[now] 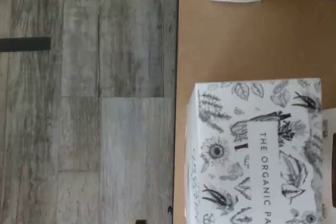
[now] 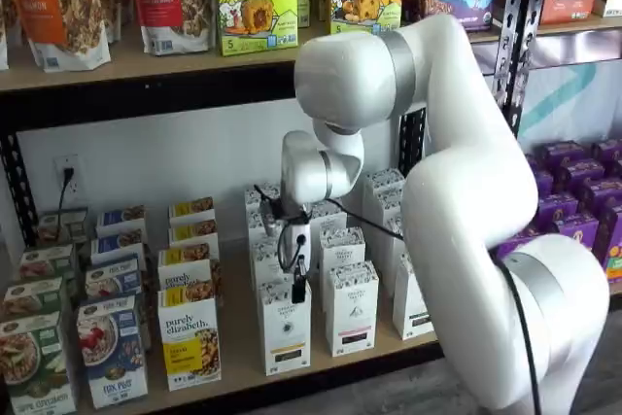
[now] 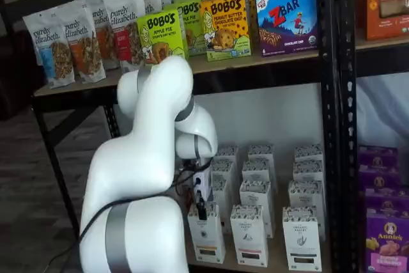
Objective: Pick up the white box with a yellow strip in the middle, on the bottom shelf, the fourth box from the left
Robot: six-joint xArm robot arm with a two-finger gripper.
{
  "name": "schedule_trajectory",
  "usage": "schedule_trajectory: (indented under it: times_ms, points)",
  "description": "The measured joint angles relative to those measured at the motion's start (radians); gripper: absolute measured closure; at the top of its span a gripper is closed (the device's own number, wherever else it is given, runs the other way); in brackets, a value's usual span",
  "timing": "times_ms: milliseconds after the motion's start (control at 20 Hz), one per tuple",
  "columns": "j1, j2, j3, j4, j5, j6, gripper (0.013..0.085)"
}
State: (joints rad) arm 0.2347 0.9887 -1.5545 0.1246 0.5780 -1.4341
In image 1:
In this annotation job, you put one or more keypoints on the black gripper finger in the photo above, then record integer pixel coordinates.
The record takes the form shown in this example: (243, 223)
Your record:
(334, 144)

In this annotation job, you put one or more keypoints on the white box yellow strip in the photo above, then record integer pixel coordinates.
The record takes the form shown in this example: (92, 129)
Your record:
(223, 129)

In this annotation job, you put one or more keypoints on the wooden shelf board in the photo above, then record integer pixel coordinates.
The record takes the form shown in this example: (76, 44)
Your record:
(249, 37)

